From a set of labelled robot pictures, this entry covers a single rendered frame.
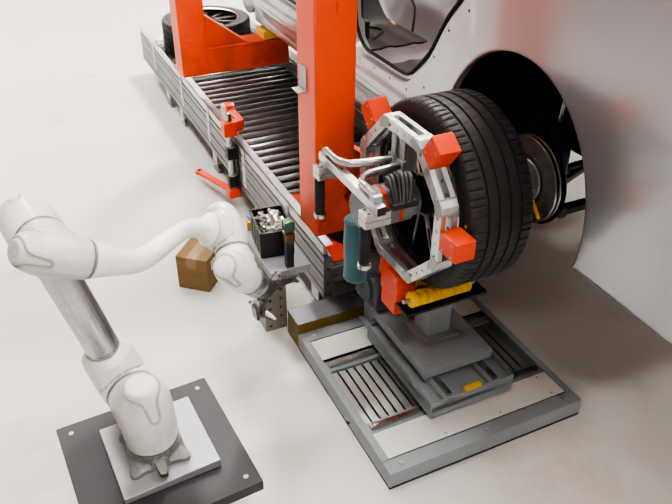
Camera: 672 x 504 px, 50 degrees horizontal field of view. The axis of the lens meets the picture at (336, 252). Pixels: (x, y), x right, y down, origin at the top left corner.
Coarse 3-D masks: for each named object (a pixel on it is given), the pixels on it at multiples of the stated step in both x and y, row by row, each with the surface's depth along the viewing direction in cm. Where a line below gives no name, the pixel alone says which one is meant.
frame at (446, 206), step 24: (384, 120) 235; (408, 120) 231; (360, 144) 256; (408, 144) 225; (360, 168) 261; (432, 192) 218; (456, 216) 219; (384, 240) 262; (432, 240) 225; (408, 264) 254; (432, 264) 228
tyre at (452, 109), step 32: (416, 96) 237; (448, 96) 232; (480, 96) 232; (448, 128) 219; (480, 128) 221; (512, 128) 224; (480, 160) 216; (512, 160) 220; (480, 192) 215; (512, 192) 220; (480, 224) 218; (512, 224) 223; (480, 256) 226; (512, 256) 234
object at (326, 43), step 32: (320, 0) 233; (352, 0) 238; (320, 32) 239; (352, 32) 244; (320, 64) 245; (352, 64) 251; (320, 96) 252; (352, 96) 257; (320, 128) 258; (352, 128) 264; (320, 224) 280
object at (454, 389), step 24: (384, 336) 291; (408, 360) 280; (480, 360) 275; (408, 384) 272; (432, 384) 266; (456, 384) 269; (480, 384) 264; (504, 384) 271; (432, 408) 259; (456, 408) 265
